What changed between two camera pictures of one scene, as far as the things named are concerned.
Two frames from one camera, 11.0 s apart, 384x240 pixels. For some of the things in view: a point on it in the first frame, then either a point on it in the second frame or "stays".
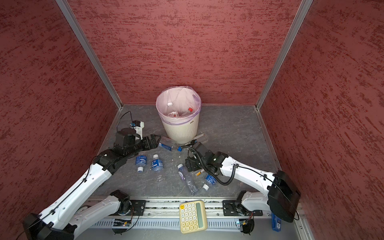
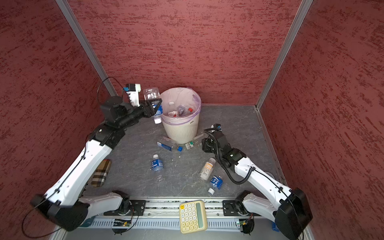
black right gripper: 191,161 → 206,144
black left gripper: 154,144 → 151,111
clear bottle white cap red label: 172,112 stays
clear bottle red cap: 190,110 stays
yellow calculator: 193,216 stays
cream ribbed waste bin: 183,133 stays
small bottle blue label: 210,180 → 216,182
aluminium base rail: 163,215 stays
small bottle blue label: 140,161 → 153,93
